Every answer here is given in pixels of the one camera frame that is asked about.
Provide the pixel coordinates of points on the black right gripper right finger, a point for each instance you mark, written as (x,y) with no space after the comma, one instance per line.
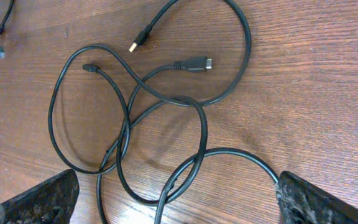
(302,202)

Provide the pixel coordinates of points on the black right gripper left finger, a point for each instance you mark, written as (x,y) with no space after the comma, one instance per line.
(51,201)

